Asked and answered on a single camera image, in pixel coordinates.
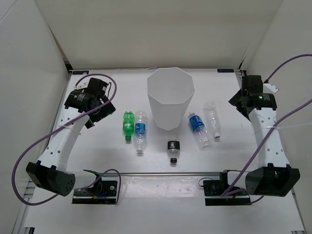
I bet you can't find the green plastic soda bottle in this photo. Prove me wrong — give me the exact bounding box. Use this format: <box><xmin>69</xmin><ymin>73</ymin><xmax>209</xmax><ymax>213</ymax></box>
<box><xmin>122</xmin><ymin>111</ymin><xmax>135</xmax><ymax>142</ymax></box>

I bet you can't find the clear unlabelled plastic bottle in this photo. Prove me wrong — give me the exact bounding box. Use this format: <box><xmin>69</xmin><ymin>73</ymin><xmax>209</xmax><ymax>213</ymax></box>
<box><xmin>203</xmin><ymin>101</ymin><xmax>221</xmax><ymax>140</ymax></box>

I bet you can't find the blue labelled bottle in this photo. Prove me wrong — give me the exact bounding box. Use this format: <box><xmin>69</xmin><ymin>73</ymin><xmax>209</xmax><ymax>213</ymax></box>
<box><xmin>188</xmin><ymin>112</ymin><xmax>209</xmax><ymax>149</ymax></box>

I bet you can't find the clear bottle blue label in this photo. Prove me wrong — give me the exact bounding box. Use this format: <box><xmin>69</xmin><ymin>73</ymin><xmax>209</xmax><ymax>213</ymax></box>
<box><xmin>134</xmin><ymin>111</ymin><xmax>147</xmax><ymax>154</ymax></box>

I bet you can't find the clear bottle black label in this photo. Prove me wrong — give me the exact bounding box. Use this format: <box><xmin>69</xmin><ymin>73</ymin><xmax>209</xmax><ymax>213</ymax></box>
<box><xmin>167</xmin><ymin>136</ymin><xmax>180</xmax><ymax>166</ymax></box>

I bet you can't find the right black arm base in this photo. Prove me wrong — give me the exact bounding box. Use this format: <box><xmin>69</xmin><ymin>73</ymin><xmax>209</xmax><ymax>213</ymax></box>
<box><xmin>198</xmin><ymin>170</ymin><xmax>252</xmax><ymax>207</ymax></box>

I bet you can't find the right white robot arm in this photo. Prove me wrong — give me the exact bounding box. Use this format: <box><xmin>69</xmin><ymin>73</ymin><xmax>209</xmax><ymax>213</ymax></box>
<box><xmin>219</xmin><ymin>75</ymin><xmax>300</xmax><ymax>197</ymax></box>

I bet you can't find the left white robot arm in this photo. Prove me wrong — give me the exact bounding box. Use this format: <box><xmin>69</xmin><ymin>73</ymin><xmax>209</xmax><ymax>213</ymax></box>
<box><xmin>26</xmin><ymin>78</ymin><xmax>116</xmax><ymax>196</ymax></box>

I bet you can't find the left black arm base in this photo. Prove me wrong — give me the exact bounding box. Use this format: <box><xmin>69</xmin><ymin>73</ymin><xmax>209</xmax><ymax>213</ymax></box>
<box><xmin>72</xmin><ymin>175</ymin><xmax>119</xmax><ymax>205</ymax></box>

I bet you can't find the white octagonal plastic bin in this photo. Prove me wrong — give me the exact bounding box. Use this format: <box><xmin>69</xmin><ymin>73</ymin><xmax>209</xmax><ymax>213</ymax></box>
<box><xmin>147</xmin><ymin>67</ymin><xmax>195</xmax><ymax>131</ymax></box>

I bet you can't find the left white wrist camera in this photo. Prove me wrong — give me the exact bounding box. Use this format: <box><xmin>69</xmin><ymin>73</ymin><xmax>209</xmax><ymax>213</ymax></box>
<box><xmin>74</xmin><ymin>82</ymin><xmax>88</xmax><ymax>90</ymax></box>

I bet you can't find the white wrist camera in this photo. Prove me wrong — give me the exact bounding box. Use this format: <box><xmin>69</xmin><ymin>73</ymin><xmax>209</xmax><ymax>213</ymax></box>
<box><xmin>74</xmin><ymin>82</ymin><xmax>88</xmax><ymax>90</ymax></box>
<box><xmin>263</xmin><ymin>83</ymin><xmax>279</xmax><ymax>94</ymax></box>

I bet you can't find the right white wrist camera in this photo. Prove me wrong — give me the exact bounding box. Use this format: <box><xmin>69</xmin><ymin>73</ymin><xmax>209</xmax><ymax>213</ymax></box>
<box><xmin>263</xmin><ymin>83</ymin><xmax>279</xmax><ymax>94</ymax></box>

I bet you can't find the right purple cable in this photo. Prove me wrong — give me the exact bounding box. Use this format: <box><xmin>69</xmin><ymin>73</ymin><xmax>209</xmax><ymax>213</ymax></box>
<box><xmin>220</xmin><ymin>54</ymin><xmax>312</xmax><ymax>204</ymax></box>

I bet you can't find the purple cable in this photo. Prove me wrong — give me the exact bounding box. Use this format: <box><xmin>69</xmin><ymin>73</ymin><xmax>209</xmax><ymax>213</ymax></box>
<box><xmin>12</xmin><ymin>73</ymin><xmax>121</xmax><ymax>206</ymax></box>
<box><xmin>220</xmin><ymin>54</ymin><xmax>312</xmax><ymax>204</ymax></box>

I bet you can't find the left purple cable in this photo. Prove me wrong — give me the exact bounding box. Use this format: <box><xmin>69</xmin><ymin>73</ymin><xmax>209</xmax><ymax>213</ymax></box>
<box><xmin>12</xmin><ymin>73</ymin><xmax>121</xmax><ymax>206</ymax></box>

